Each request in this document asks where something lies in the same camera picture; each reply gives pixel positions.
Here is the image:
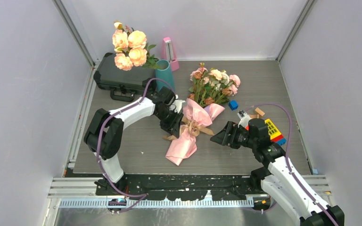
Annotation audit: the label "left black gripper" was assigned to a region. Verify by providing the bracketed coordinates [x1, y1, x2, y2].
[155, 108, 183, 138]

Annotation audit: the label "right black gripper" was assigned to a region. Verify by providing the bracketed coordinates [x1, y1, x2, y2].
[210, 121, 257, 149]

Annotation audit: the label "tan ribbon bow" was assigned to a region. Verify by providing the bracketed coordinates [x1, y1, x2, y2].
[159, 113, 214, 141]

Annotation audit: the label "pink flower bouquet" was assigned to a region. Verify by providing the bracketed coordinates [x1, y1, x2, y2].
[165, 63, 241, 166]

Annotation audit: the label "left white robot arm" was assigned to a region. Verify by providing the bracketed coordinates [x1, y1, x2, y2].
[83, 87, 185, 195]

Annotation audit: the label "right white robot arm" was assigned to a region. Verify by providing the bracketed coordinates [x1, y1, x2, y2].
[210, 119, 345, 226]

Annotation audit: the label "teal vase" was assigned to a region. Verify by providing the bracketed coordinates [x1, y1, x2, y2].
[155, 59, 175, 91]

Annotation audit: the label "small blue brick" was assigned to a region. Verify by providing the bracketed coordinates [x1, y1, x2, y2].
[228, 100, 239, 111]

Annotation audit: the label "wooden arch block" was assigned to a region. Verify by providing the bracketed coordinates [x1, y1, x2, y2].
[248, 114, 260, 119]

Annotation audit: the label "wooden rectangular block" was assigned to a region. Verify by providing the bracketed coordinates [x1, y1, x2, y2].
[254, 107, 265, 118]

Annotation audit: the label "yellow window block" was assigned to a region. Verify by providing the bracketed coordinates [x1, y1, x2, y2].
[264, 119, 282, 140]

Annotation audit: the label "red flat brick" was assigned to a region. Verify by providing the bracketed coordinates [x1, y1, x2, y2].
[271, 134, 285, 142]

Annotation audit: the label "blue flat brick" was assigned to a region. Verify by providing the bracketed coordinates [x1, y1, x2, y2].
[276, 138, 287, 146]

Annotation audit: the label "black carrying case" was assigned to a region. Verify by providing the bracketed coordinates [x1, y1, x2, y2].
[93, 52, 155, 102]

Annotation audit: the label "pink metronome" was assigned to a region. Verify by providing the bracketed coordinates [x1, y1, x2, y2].
[161, 37, 180, 71]

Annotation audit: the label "peach artificial roses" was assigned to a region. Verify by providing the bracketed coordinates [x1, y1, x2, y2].
[112, 21, 159, 71]

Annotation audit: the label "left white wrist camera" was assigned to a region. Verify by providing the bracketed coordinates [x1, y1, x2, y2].
[169, 99, 186, 113]

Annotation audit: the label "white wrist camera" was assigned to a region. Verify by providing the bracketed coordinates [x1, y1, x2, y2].
[237, 111, 251, 128]
[169, 99, 186, 113]

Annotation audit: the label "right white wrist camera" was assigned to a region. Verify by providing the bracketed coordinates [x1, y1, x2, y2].
[237, 111, 251, 128]

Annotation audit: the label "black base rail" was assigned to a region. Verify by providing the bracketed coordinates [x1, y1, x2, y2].
[95, 174, 264, 201]

